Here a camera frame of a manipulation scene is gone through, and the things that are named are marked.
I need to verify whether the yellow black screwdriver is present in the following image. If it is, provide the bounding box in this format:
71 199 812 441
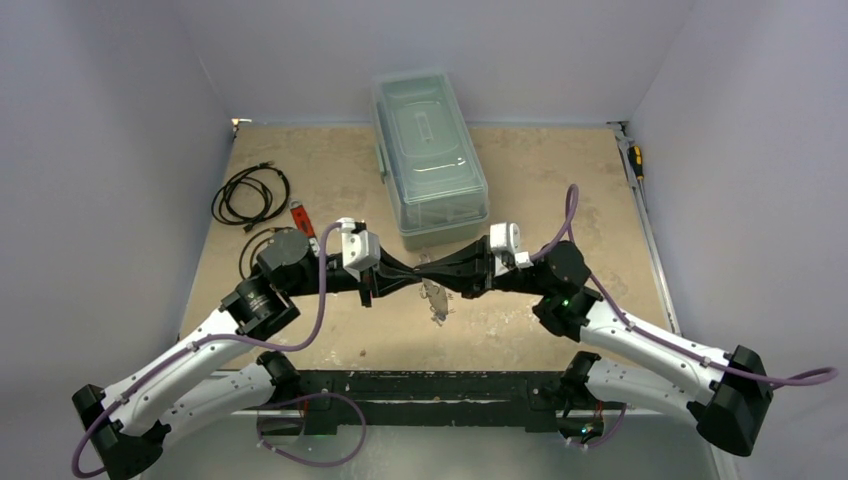
627 145 644 183

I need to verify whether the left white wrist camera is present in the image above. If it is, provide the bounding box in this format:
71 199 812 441
337 217 381 281

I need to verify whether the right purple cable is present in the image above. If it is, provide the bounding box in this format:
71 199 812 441
529 184 839 452

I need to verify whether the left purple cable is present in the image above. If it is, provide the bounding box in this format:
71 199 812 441
71 221 369 480

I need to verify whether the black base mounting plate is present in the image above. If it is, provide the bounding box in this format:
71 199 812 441
261 369 627 439

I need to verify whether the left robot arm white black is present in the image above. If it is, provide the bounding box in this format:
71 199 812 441
71 218 420 479

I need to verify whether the purple cable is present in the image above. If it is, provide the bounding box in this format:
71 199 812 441
71 221 369 480
529 184 839 452

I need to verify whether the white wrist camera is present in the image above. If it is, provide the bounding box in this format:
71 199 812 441
489 222 532 276
337 217 381 281

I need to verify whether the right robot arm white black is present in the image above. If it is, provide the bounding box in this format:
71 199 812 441
413 238 774 457

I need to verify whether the coiled black cable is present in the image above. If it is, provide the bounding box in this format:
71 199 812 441
211 162 291 228

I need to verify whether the clear plastic storage box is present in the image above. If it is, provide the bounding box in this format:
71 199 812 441
371 70 490 251

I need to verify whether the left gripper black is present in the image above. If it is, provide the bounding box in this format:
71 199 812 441
285 243 424 308

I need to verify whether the metal key organizer plate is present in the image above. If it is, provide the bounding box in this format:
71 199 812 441
419 279 454 327

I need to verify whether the black usb cable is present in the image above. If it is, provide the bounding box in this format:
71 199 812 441
238 227 299 280

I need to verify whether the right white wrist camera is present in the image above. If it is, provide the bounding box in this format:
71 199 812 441
489 222 532 276

